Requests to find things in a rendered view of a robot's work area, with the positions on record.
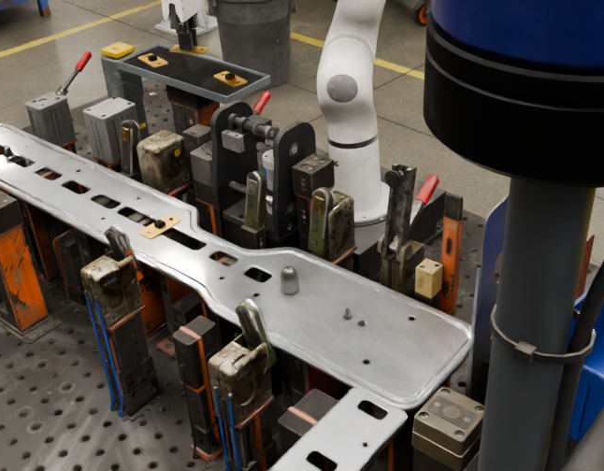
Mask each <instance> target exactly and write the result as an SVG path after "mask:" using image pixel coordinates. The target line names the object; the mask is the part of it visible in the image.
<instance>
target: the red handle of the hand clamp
mask: <svg viewBox="0 0 604 471"><path fill-rule="evenodd" d="M438 185H439V177H437V176H436V175H432V176H428V178H427V180H426V181H425V183H424V186H423V187H422V189H421V190H420V192H419V193H418V195H417V197H416V199H415V200H416V201H415V203H414V204H413V206H412V209H411V216H410V230H411V228H412V227H413V225H414V223H415V222H416V221H417V219H418V217H419V215H420V214H421V212H422V210H423V208H424V206H426V205H427V203H428V201H429V199H430V198H431V196H432V194H433V192H434V191H435V189H436V188H437V186H438ZM410 230H409V233H410ZM397 242H398V235H396V236H395V238H394V240H393V241H392V243H390V244H389V249H390V250H391V251H392V252H395V253H396V251H397Z"/></svg>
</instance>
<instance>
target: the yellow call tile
mask: <svg viewBox="0 0 604 471"><path fill-rule="evenodd" d="M133 51H135V47H134V46H130V45H127V44H124V43H122V42H118V43H116V44H113V45H111V46H108V47H106V48H103V49H101V52H102V53H103V54H106V55H108V56H111V57H114V58H119V57H123V56H124V55H125V54H128V53H130V52H133Z"/></svg>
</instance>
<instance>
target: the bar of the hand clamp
mask: <svg viewBox="0 0 604 471"><path fill-rule="evenodd" d="M416 171H417V166H414V165H411V164H406V163H403V162H400V161H398V162H396V163H395V164H392V170H390V171H388V172H387V173H386V174H385V177H384V179H385V182H386V184H387V185H388V186H389V187H390V190H389V198H388V207H387V216H386V224H385V233H384V241H383V251H382V255H383V256H387V255H389V254H390V253H392V251H391V250H390V249H389V244H390V243H392V241H393V240H394V237H395V235H397V236H398V242H397V251H396V258H395V260H396V261H397V262H400V261H399V253H400V251H401V249H402V247H403V246H404V245H405V244H406V243H408V238H409V230H410V216H411V209H412V201H413V194H414V186H415V179H416Z"/></svg>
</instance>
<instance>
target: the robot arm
mask: <svg viewBox="0 0 604 471"><path fill-rule="evenodd" d="M385 2H386V0H338V3H337V7H336V10H335V14H334V17H333V20H332V23H331V26H330V29H329V32H328V34H327V37H326V40H325V42H324V48H323V52H322V56H321V60H320V63H319V67H318V72H317V94H318V101H319V105H320V108H321V111H322V113H323V115H324V119H325V126H326V135H327V144H328V153H329V158H331V159H333V160H335V161H338V162H339V166H338V167H336V166H334V174H335V185H334V187H333V188H332V191H339V192H341V193H346V194H348V195H350V196H352V197H353V199H354V222H364V221H373V220H376V219H377V218H380V217H382V216H384V215H386V214H387V207H388V198H389V190H390V187H389V186H388V185H387V184H385V183H383V182H381V167H380V153H379V139H378V124H377V114H376V110H375V107H374V101H373V89H372V75H373V66H374V59H375V53H376V45H377V38H378V32H379V28H380V23H381V16H382V12H383V10H384V6H385ZM162 7H163V14H164V19H165V21H170V28H171V29H174V30H176V33H177V34H178V39H179V45H180V50H193V49H194V47H196V46H198V41H197V33H196V29H195V28H196V15H197V13H198V11H199V9H200V8H201V0H162ZM178 18H179V19H178ZM180 23H183V25H182V24H180ZM193 44H194V47H193Z"/></svg>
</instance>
